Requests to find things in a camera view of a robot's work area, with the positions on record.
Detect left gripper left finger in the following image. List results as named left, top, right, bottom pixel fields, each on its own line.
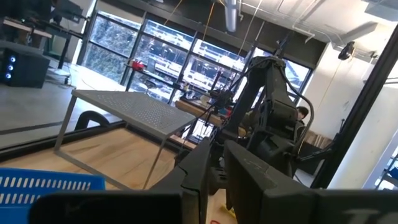
left=29, top=138, right=213, bottom=224

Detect wooden desk black legs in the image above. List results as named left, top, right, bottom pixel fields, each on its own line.
left=0, top=16, right=85, bottom=70

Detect black ceiling camera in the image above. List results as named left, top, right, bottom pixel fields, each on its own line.
left=338, top=40, right=356, bottom=61

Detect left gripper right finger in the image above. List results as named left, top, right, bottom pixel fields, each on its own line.
left=224, top=139, right=398, bottom=224

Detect red object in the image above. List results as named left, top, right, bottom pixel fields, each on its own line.
left=130, top=59, right=146, bottom=72

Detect black computer tower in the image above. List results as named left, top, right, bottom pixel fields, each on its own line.
left=0, top=46, right=51, bottom=90

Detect wooden workbench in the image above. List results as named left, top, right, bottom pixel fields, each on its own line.
left=174, top=98, right=247, bottom=138

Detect black curved hose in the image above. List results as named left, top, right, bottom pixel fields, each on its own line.
left=73, top=110, right=111, bottom=131

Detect silver ceiling duct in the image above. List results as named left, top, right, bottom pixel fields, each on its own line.
left=224, top=0, right=239, bottom=33

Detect blue plastic basket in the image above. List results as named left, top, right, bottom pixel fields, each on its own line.
left=0, top=167, right=106, bottom=224

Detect grey perforated metal shelf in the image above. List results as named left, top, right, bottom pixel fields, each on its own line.
left=53, top=89, right=197, bottom=191

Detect person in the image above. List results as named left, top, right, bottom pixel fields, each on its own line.
left=294, top=105, right=311, bottom=138

